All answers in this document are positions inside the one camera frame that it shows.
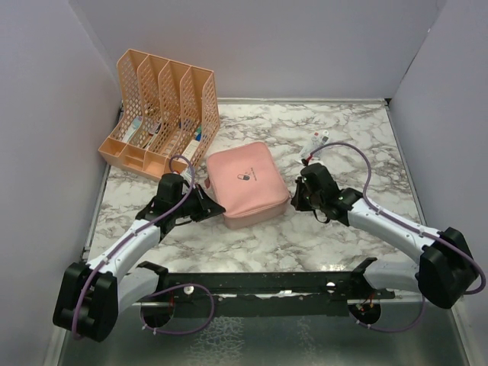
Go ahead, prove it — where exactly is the white box in organizer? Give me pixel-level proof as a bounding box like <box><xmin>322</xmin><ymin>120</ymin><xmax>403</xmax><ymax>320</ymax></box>
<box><xmin>182</xmin><ymin>140</ymin><xmax>201</xmax><ymax>165</ymax></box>

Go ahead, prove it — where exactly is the white tube in organizer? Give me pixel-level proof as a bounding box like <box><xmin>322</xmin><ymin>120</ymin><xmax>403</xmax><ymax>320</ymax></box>
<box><xmin>122</xmin><ymin>116</ymin><xmax>143</xmax><ymax>143</ymax></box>

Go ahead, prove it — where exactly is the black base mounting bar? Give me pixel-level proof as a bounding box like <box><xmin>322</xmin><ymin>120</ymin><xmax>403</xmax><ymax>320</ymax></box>
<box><xmin>140</xmin><ymin>258</ymin><xmax>394</xmax><ymax>319</ymax></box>

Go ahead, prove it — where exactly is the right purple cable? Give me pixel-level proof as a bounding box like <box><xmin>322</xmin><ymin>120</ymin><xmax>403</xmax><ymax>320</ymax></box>
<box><xmin>303</xmin><ymin>141</ymin><xmax>488</xmax><ymax>332</ymax></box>

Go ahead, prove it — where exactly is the long white packaged strip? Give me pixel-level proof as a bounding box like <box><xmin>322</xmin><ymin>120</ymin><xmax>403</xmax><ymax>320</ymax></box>
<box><xmin>299</xmin><ymin>130</ymin><xmax>329</xmax><ymax>159</ymax></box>

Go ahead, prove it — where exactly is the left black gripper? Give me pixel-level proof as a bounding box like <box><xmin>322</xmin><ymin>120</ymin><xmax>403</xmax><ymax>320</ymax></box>
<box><xmin>172</xmin><ymin>183</ymin><xmax>223</xmax><ymax>222</ymax></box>

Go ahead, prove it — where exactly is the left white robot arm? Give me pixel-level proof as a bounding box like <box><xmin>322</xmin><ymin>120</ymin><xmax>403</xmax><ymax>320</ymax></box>
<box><xmin>53</xmin><ymin>173</ymin><xmax>226</xmax><ymax>342</ymax></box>

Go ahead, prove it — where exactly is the orange mesh file organizer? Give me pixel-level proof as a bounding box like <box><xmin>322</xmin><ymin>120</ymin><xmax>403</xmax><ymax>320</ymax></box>
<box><xmin>98</xmin><ymin>49</ymin><xmax>220</xmax><ymax>180</ymax></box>

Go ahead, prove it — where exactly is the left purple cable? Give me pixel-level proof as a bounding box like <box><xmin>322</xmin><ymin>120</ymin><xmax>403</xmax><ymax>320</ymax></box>
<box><xmin>70</xmin><ymin>154</ymin><xmax>217</xmax><ymax>341</ymax></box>

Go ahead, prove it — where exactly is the pink medicine kit case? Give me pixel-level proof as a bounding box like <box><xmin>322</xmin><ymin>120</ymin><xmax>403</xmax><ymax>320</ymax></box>
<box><xmin>206</xmin><ymin>142</ymin><xmax>290</xmax><ymax>230</ymax></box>

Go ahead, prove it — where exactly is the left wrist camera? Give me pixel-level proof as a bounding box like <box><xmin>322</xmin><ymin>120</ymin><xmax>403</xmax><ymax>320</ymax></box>
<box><xmin>175</xmin><ymin>168</ymin><xmax>195</xmax><ymax>183</ymax></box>

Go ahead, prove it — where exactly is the purple cable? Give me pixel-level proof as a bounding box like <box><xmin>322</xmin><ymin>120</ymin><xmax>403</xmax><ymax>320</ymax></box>
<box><xmin>70</xmin><ymin>154</ymin><xmax>217</xmax><ymax>341</ymax></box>
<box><xmin>303</xmin><ymin>141</ymin><xmax>488</xmax><ymax>332</ymax></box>

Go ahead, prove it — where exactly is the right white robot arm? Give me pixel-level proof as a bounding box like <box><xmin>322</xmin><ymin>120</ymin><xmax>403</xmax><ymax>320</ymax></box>
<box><xmin>291</xmin><ymin>163</ymin><xmax>480</xmax><ymax>309</ymax></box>

